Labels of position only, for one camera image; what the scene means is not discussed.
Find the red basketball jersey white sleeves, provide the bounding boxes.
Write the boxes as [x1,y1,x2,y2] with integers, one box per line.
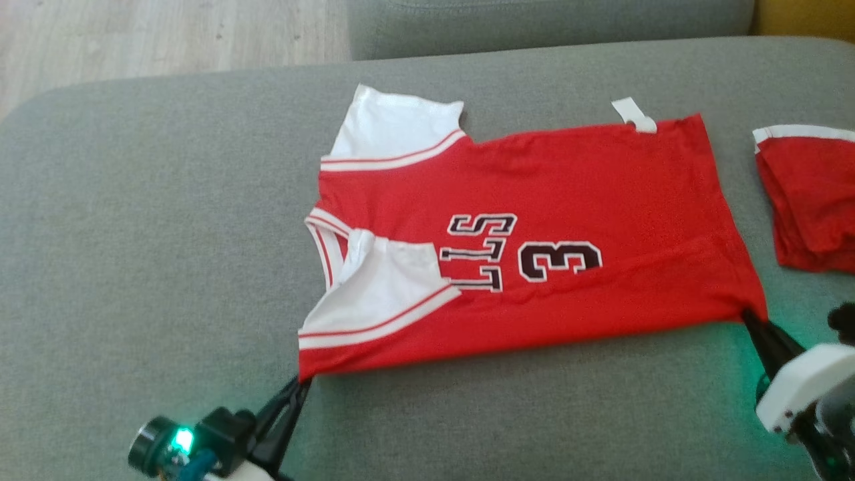
[297,84,769,383]

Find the large grey sofa seat cushion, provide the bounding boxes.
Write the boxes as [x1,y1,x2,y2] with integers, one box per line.
[0,37,855,481]

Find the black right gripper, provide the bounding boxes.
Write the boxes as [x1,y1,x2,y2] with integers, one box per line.
[741,309,855,435]

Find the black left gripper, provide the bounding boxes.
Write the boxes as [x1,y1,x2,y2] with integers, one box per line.
[170,377,313,476]

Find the wide yellow sofa backrest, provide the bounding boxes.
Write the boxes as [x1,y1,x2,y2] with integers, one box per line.
[751,0,855,42]

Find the red shorts white trim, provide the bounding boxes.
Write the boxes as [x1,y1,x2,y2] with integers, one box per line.
[753,124,855,275]

